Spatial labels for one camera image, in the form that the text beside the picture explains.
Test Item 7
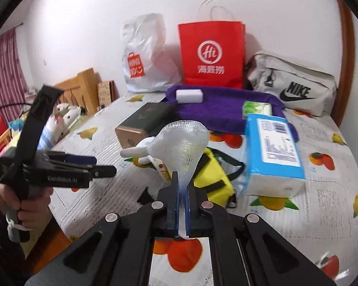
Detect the blue tissue pack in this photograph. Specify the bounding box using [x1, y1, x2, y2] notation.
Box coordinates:
[244, 113, 306, 197]

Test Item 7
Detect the person's left hand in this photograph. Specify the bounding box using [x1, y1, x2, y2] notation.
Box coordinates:
[0, 177, 53, 230]

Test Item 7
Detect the green tissue pack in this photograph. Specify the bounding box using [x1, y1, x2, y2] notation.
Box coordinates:
[242, 101, 273, 117]

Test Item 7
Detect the yellow bag with black straps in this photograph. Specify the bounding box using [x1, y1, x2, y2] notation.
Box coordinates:
[164, 147, 247, 209]

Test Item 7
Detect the white plastic bag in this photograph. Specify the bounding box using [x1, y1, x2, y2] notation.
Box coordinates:
[121, 13, 182, 93]

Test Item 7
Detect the black cable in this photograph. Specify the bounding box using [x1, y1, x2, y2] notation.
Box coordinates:
[0, 103, 33, 117]

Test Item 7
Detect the purple fabric storage tray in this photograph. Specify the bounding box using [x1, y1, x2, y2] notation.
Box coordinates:
[165, 85, 299, 142]

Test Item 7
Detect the white foam net sleeve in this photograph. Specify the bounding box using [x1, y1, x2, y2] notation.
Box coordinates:
[149, 119, 210, 240]

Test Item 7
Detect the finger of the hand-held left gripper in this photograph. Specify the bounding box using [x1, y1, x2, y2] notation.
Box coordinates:
[46, 151, 98, 167]
[86, 166, 117, 182]

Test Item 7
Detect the black strap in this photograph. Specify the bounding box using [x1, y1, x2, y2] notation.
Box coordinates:
[137, 186, 156, 204]

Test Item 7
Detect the dark box with gold end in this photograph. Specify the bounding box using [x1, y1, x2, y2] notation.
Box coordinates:
[115, 102, 175, 149]

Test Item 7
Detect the red paper bag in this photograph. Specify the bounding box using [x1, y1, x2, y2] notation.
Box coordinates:
[178, 0, 246, 89]

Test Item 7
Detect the grey waist bag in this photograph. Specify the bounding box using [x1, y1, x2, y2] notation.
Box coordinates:
[245, 51, 337, 117]

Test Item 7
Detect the white spotted plush toy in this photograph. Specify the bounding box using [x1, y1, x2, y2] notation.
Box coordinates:
[52, 103, 83, 126]

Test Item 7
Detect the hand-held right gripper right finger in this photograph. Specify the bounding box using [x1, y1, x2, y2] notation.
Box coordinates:
[185, 182, 337, 286]

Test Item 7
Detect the small white pack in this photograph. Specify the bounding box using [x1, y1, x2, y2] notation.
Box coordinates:
[175, 89, 204, 104]

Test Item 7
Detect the red striped curtain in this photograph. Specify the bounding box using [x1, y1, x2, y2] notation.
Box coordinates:
[0, 28, 27, 117]

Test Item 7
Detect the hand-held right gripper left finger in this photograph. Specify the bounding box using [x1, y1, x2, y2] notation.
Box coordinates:
[25, 171, 181, 286]

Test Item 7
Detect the wooden door frame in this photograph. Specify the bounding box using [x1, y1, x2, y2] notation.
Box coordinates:
[336, 0, 357, 128]

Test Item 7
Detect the brown patterned box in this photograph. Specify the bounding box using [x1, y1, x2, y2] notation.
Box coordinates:
[97, 80, 120, 105]

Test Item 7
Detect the wooden headboard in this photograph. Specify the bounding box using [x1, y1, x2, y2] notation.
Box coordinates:
[53, 68, 100, 115]

